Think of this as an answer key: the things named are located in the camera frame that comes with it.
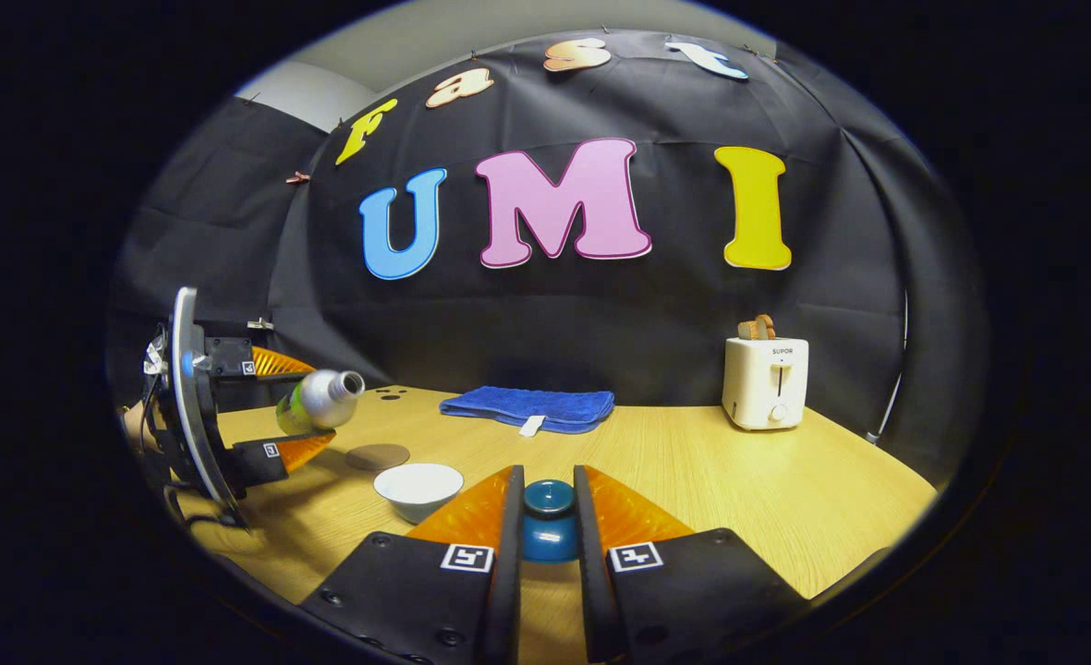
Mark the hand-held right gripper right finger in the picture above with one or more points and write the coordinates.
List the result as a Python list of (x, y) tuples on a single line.
[(589, 573)]

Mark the white toaster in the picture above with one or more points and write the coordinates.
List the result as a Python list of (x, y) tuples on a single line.
[(765, 383)]

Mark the white teacup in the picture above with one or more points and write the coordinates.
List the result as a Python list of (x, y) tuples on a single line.
[(418, 489)]

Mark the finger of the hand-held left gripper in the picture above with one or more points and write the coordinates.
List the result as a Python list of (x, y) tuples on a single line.
[(254, 462), (231, 358)]

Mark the round brown coaster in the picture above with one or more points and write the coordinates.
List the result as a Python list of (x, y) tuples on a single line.
[(377, 456)]

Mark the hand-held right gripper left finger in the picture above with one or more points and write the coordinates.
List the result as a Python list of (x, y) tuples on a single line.
[(506, 573)]

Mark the black backdrop cloth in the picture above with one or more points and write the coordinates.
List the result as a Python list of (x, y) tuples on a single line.
[(600, 323)]

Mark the folded blue towel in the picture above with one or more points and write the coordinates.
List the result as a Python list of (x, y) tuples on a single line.
[(531, 405)]

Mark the toast slice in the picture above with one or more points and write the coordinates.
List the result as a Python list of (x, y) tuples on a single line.
[(756, 328)]

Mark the teal teacup lid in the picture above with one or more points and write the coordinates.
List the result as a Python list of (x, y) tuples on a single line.
[(550, 538)]

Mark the white cloth clip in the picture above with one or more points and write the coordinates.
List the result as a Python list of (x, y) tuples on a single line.
[(260, 324)]

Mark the green label water bottle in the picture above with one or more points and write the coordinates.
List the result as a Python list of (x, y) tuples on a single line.
[(319, 402)]

